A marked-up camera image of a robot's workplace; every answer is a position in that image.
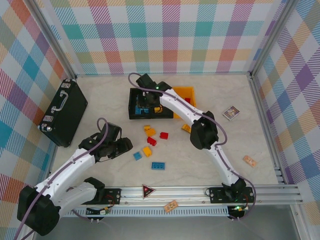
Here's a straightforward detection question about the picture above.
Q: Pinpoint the yellow plastic bin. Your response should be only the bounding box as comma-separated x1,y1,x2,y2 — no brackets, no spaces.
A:
172,86,198,120

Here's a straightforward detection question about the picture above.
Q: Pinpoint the red triangle sign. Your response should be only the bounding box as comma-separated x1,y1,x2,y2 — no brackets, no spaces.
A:
141,184,156,200

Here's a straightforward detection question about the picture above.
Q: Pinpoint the black carrying case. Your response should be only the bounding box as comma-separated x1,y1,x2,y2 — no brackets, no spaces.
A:
37,78,89,148

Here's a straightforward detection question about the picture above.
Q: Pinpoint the small orange tag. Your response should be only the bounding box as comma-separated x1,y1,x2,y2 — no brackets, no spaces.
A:
163,201,178,213

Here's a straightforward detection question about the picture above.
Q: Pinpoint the small picture card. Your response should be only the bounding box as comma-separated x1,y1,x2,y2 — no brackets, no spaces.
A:
222,105,241,122

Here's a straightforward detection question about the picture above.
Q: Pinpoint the grey metal panel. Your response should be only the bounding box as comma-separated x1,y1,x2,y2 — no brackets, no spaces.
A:
49,216,301,240

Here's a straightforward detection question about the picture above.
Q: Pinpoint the orange patterned card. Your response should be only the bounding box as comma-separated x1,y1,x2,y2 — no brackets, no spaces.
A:
242,154,258,168

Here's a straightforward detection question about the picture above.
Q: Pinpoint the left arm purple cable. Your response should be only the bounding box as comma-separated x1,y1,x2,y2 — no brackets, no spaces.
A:
14,117,111,240

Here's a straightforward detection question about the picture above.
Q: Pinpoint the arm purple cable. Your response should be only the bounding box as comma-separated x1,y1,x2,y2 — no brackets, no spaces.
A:
14,117,111,240
127,72,257,222

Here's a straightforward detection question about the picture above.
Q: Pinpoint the aluminium side rail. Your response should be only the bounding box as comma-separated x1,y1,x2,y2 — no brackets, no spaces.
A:
47,146,60,177
246,72,287,186

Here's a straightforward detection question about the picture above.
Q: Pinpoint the aluminium back rail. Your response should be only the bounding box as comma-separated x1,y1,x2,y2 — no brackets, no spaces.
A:
74,72,252,77

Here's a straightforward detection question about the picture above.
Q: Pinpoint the black connector bracket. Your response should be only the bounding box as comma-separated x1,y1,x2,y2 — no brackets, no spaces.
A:
226,204,251,222
85,207,111,224

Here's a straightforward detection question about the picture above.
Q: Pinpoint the white slotted cable duct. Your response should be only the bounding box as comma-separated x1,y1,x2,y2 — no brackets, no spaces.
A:
59,206,230,218

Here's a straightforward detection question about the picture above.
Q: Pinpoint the aluminium front rail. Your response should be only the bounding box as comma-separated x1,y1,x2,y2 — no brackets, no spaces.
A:
57,185,302,208

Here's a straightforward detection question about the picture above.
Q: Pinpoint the silver case handle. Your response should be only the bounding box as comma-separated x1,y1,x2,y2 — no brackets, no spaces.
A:
50,90,70,113

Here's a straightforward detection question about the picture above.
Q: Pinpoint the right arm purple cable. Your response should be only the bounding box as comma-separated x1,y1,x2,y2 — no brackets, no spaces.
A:
127,72,257,222

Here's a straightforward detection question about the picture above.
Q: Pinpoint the aluminium frame post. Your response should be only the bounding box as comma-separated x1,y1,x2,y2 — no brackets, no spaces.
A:
249,0,300,78
28,0,78,80

